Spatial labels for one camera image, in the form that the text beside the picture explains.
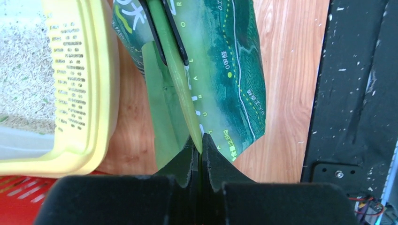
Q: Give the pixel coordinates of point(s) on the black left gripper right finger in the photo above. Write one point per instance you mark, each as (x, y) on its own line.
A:
(231, 198)

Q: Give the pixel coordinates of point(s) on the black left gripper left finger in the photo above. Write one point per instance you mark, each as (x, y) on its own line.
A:
(164, 198)

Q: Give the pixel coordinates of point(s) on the green cat litter bag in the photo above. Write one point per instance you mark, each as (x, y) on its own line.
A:
(222, 66)

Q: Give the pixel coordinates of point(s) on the black bag sealing clip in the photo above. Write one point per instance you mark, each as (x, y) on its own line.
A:
(164, 31)

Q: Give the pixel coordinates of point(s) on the yellow litter box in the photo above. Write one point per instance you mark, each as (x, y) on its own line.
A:
(59, 86)

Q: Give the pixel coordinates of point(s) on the red plastic basket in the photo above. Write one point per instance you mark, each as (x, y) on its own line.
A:
(18, 198)

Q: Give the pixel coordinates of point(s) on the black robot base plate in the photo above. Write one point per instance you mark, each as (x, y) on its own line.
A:
(354, 125)

